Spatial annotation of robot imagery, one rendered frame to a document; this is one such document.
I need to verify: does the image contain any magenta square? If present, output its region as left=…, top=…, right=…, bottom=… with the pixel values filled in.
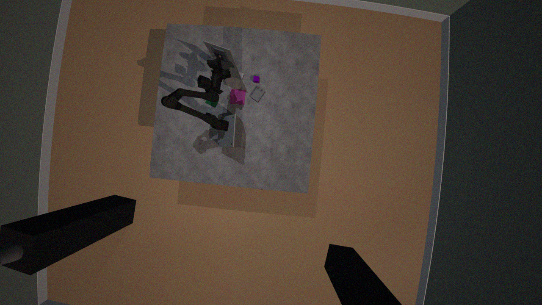
left=230, top=89, right=246, bottom=105

